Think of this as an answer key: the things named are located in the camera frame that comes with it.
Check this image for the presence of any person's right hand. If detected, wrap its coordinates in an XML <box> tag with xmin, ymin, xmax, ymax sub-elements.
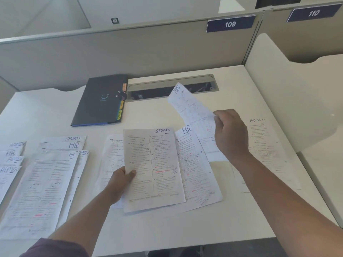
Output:
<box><xmin>213</xmin><ymin>109</ymin><xmax>251</xmax><ymax>162</ymax></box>

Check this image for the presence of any person's left hand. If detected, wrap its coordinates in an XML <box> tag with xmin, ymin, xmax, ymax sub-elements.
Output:
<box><xmin>103</xmin><ymin>166</ymin><xmax>137</xmax><ymax>205</ymax></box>

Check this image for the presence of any printed sheet with diagrams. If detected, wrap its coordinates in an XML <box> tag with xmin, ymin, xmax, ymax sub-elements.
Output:
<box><xmin>94</xmin><ymin>134</ymin><xmax>126</xmax><ymax>209</ymax></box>

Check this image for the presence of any two-column printed exam sheet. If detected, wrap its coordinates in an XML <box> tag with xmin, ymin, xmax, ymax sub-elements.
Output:
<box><xmin>123</xmin><ymin>127</ymin><xmax>186</xmax><ymax>213</ymax></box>

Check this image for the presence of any handwritten note sheet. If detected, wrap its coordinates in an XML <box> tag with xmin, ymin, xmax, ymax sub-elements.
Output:
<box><xmin>167</xmin><ymin>82</ymin><xmax>228</xmax><ymax>162</ymax></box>

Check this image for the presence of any printed sheet with red scribbles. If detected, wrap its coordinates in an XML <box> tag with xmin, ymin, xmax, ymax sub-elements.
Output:
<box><xmin>174</xmin><ymin>125</ymin><xmax>223</xmax><ymax>212</ymax></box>

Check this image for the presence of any person's right forearm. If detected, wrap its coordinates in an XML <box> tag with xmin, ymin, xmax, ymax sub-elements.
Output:
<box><xmin>230</xmin><ymin>151</ymin><xmax>343</xmax><ymax>257</ymax></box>

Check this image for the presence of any person's left forearm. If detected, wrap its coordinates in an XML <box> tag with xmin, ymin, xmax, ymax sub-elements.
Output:
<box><xmin>48</xmin><ymin>188</ymin><xmax>121</xmax><ymax>256</ymax></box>

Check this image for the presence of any faint printed single sheet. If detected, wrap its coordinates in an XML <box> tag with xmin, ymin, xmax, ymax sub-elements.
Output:
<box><xmin>232</xmin><ymin>117</ymin><xmax>302</xmax><ymax>193</ymax></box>

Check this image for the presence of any dark expanding file folder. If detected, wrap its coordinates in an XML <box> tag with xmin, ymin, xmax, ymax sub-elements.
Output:
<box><xmin>71</xmin><ymin>74</ymin><xmax>128</xmax><ymax>127</ymax></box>

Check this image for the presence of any white desk side divider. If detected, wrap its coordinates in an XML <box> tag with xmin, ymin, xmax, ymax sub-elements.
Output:
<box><xmin>244</xmin><ymin>33</ymin><xmax>343</xmax><ymax>153</ymax></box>
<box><xmin>0</xmin><ymin>75</ymin><xmax>20</xmax><ymax>115</ymax></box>

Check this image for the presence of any spread of marked printed papers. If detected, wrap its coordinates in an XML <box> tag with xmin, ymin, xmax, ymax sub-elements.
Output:
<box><xmin>0</xmin><ymin>135</ymin><xmax>90</xmax><ymax>240</ymax></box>

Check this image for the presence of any blue desk number sign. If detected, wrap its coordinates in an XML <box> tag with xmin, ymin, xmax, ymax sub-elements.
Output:
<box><xmin>286</xmin><ymin>4</ymin><xmax>343</xmax><ymax>23</ymax></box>
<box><xmin>206</xmin><ymin>15</ymin><xmax>256</xmax><ymax>33</ymax></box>

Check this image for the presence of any person's purple sleeve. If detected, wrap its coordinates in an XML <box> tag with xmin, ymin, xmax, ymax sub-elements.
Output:
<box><xmin>19</xmin><ymin>238</ymin><xmax>90</xmax><ymax>257</ymax></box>

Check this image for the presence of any grey desk partition panel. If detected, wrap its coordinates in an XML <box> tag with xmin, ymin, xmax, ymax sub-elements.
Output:
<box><xmin>242</xmin><ymin>2</ymin><xmax>343</xmax><ymax>64</ymax></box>
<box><xmin>0</xmin><ymin>11</ymin><xmax>264</xmax><ymax>92</ymax></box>

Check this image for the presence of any black monitor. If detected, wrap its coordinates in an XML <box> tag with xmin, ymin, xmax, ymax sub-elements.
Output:
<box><xmin>255</xmin><ymin>0</ymin><xmax>302</xmax><ymax>9</ymax></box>

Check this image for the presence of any metal desk cable tray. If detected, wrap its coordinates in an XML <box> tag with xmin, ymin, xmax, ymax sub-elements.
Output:
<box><xmin>125</xmin><ymin>74</ymin><xmax>219</xmax><ymax>102</ymax></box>

